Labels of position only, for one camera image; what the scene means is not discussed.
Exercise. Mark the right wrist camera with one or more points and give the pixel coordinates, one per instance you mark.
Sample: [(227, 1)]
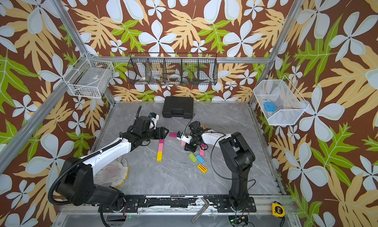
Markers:
[(183, 137)]

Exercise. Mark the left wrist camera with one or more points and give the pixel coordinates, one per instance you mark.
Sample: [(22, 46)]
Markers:
[(153, 117)]

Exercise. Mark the black plastic tool case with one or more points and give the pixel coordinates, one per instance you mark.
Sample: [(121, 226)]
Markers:
[(178, 107)]

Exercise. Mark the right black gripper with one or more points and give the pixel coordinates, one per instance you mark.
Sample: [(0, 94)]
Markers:
[(189, 148)]

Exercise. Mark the white work glove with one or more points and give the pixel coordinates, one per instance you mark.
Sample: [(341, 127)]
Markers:
[(114, 174)]

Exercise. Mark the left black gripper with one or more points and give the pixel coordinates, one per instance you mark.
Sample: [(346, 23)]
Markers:
[(163, 135)]

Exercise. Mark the yellow red striped block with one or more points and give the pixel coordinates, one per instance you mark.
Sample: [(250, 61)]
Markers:
[(202, 168)]

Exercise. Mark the blue object in basket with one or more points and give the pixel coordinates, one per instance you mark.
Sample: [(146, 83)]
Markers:
[(270, 107)]

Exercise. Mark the yellow tape measure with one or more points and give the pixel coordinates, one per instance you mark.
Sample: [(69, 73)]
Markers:
[(278, 210)]

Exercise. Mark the grey metal bracket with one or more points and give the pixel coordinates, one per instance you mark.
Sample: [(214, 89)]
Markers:
[(202, 210)]

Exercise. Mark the green block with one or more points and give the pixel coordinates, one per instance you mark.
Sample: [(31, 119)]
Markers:
[(192, 157)]

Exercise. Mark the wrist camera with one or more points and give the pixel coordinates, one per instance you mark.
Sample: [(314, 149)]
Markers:
[(153, 117), (183, 137)]

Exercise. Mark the black wire basket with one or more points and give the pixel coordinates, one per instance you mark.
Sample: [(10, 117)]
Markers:
[(173, 68)]

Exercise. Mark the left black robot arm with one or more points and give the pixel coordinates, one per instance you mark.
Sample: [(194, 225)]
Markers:
[(75, 184)]

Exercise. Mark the blue block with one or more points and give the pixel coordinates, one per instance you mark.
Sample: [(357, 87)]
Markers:
[(200, 159)]

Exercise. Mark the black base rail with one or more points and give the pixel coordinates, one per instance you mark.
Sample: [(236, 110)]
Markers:
[(177, 202)]

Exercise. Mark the white mesh basket right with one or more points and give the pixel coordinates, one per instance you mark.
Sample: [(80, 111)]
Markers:
[(289, 101)]

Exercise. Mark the white wire basket left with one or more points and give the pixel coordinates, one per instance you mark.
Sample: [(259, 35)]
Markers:
[(89, 77)]

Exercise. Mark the pink block lower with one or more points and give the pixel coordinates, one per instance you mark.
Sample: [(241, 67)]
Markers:
[(201, 152)]

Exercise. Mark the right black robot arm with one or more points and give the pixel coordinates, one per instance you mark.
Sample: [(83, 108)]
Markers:
[(238, 157)]

